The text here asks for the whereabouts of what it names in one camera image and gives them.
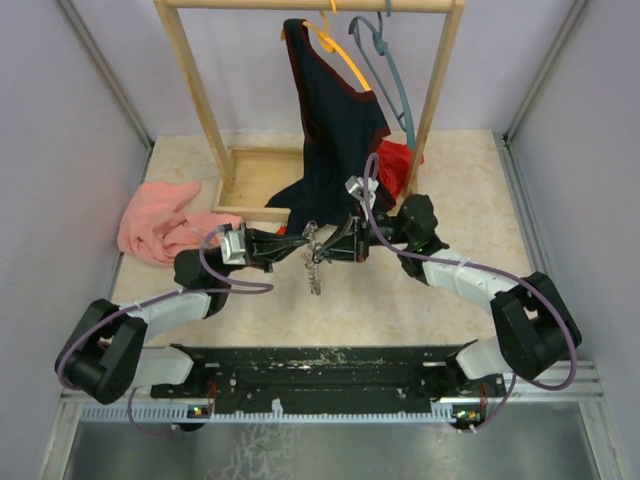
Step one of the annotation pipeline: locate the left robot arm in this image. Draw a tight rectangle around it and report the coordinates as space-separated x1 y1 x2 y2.
54 224 309 405

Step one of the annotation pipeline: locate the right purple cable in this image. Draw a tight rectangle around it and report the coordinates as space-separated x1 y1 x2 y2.
362 152 580 434

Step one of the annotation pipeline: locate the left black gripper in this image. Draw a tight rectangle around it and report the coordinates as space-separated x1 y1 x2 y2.
216 221 309 276

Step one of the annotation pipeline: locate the purple cable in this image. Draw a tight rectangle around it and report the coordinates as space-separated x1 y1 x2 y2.
55 227 275 440
362 152 580 434

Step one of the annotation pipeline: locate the red cloth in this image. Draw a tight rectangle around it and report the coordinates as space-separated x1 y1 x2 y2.
376 140 412 199

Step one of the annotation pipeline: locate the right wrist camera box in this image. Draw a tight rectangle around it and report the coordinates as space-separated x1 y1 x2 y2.
345 176 379 202

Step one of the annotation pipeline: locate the yellow hanger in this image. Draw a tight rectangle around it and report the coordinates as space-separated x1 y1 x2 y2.
301 10 372 92

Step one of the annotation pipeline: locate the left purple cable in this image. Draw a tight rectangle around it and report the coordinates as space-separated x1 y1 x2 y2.
55 227 275 440

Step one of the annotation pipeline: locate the grey-blue hanger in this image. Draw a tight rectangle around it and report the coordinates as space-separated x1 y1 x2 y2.
347 0 416 151

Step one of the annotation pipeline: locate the dark navy vest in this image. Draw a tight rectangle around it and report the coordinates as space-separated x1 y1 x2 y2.
266 19 390 235

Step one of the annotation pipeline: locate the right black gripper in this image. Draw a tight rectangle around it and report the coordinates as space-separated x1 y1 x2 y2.
316 203 413 264

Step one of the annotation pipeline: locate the wooden clothes rack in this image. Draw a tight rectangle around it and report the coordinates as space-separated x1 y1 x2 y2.
155 1 465 222

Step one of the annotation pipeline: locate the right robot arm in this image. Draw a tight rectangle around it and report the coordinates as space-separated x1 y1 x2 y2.
313 194 582 396

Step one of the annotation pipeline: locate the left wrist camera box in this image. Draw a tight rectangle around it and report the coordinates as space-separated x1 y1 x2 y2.
220 224 246 265

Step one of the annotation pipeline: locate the pink cloth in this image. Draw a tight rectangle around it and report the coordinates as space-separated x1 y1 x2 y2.
116 180 242 267

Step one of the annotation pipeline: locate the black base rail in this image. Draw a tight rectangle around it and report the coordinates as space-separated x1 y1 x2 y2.
151 345 506 415

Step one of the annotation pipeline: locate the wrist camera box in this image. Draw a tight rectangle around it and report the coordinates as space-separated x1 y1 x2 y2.
345 176 379 202
220 224 246 265

